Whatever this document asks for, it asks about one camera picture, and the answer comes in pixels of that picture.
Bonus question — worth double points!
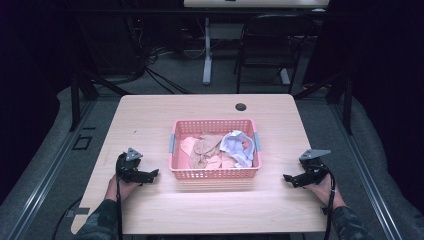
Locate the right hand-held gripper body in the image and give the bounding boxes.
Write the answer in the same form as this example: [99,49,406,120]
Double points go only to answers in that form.
[298,148,333,188]

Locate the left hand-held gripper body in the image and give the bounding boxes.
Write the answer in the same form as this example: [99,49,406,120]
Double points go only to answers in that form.
[115,147,145,184]

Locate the person's left hand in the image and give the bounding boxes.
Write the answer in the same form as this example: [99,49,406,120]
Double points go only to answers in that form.
[104,175,141,203]

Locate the person's right hand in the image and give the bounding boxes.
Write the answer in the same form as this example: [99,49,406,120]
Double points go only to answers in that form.
[304,173,347,210]

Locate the pale pink cloth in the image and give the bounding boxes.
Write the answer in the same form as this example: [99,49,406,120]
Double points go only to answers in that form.
[179,136,202,158]

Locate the beige stocking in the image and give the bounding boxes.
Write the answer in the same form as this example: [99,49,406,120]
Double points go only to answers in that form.
[188,132,224,170]

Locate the white lilac cloth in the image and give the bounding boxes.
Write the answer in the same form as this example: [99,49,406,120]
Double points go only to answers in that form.
[219,129,256,169]

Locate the pink plastic basket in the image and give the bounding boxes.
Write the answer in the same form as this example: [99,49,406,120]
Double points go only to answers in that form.
[168,118,263,181]

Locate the grey tape strip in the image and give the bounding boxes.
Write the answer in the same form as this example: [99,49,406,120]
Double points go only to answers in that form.
[65,206,91,218]

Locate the black metal stand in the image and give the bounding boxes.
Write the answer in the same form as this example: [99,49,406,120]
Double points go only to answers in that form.
[69,71,132,133]
[293,71,355,136]

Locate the peach cloth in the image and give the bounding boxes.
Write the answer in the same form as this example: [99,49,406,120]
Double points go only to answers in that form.
[204,151,238,170]

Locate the black folding chair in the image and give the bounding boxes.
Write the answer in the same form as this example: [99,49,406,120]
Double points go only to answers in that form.
[233,13,318,95]

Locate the white desk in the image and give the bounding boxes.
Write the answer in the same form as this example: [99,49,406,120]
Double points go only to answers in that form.
[183,0,331,86]

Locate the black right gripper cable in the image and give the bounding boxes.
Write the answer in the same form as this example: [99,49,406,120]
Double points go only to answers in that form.
[319,164,337,240]

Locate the aluminium floor rail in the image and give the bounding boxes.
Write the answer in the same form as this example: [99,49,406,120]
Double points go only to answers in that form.
[329,99,405,240]
[6,99,98,240]

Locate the black floor cable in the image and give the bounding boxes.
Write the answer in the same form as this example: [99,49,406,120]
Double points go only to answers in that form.
[51,197,83,240]

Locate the bundle of floor cables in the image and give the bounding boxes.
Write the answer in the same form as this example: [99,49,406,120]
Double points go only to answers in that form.
[123,16,208,95]

